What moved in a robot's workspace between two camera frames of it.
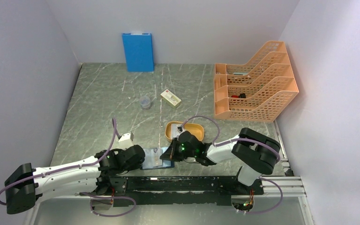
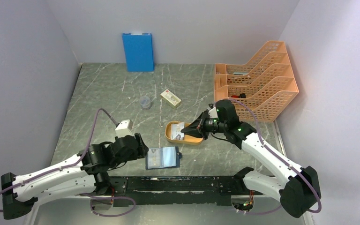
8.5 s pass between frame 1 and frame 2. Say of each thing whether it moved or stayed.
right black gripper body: moved
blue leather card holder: stayed
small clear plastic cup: stayed
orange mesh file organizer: stayed
